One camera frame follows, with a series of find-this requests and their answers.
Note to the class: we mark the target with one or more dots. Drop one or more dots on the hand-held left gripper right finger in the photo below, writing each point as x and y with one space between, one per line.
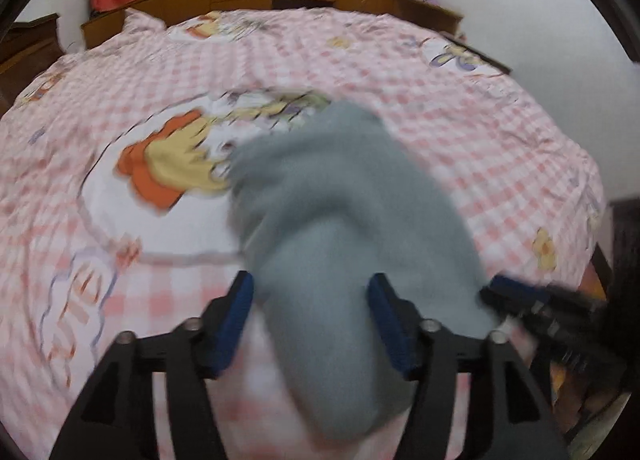
387 325

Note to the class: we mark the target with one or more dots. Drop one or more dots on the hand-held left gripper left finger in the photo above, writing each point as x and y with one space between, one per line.
235 320

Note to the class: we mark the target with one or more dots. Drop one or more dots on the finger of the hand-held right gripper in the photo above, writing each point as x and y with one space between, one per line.
517 289

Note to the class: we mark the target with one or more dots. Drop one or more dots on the grey pants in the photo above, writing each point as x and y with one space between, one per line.
325 220

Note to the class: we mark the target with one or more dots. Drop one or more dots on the dark wooden cabinet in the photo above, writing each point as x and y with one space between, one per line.
627 250

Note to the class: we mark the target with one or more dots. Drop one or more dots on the pink checked cartoon blanket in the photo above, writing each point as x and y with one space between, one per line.
125 240

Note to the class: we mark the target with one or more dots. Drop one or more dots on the pink checked pillow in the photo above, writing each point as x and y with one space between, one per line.
142 20

